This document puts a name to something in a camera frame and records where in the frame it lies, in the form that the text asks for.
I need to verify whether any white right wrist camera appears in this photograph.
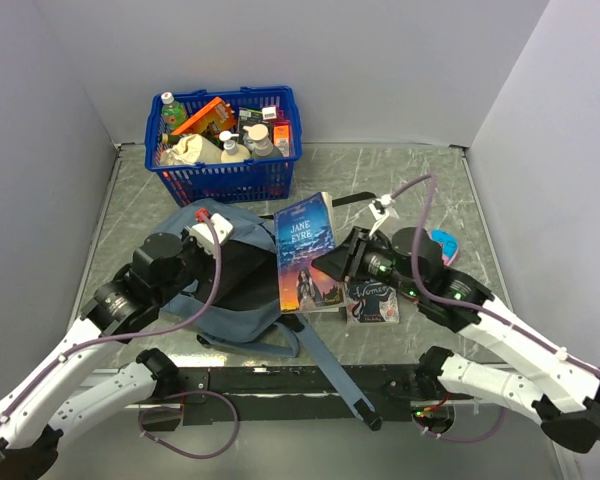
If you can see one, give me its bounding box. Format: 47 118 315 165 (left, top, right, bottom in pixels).
369 194 400 236

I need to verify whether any green drink bottle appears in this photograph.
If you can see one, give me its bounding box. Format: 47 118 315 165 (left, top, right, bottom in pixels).
160 92 188 132

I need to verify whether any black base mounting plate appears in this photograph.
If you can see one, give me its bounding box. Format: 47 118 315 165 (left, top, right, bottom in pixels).
117 363 474 426

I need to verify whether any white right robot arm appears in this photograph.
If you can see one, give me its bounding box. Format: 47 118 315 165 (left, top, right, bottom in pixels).
312 227 600 453

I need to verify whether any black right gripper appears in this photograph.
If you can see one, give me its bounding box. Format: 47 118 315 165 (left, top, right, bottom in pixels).
311 225 424 299

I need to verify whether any cream pump bottle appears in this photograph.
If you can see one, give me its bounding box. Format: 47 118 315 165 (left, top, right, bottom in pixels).
219 130 251 163

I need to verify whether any pink orange bottle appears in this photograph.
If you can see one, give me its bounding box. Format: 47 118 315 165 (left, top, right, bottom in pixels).
273 113 292 158

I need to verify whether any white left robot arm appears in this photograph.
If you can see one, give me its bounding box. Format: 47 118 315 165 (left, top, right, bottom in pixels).
0 225 229 479

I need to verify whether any grey pump bottle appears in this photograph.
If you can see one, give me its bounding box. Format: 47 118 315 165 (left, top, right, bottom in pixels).
243 123 283 160

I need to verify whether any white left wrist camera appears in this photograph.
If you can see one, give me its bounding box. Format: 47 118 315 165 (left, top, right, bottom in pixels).
187 208 234 258

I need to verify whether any aluminium front rail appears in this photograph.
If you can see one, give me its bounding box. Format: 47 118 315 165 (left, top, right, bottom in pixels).
27 364 559 411

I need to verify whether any black backpack strap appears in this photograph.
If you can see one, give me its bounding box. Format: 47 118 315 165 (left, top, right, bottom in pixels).
331 191 376 207

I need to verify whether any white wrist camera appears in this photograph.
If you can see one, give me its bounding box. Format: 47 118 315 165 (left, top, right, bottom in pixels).
187 208 234 258
369 194 400 236

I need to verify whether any pink cartoon pencil case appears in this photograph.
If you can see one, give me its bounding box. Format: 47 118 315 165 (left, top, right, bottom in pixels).
429 229 459 266

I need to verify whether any black packaged item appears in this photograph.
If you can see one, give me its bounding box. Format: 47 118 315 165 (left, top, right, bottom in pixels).
237 107 263 136

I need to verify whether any orange snack box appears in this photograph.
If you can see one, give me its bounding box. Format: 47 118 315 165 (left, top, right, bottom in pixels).
173 97 237 137

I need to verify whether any blue student backpack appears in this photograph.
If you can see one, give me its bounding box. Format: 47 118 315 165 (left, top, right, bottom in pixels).
155 198 382 431

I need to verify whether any Jane Eyre paperback book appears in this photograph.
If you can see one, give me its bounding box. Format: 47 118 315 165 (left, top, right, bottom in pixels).
274 192 345 313

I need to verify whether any blue plastic shopping basket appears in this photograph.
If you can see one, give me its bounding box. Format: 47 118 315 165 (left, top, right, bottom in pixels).
144 85 303 207

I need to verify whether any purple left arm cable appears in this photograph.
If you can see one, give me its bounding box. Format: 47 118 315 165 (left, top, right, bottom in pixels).
0 222 241 459

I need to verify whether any floral Little Women book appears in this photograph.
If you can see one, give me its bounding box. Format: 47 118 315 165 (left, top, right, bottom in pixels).
345 281 400 324

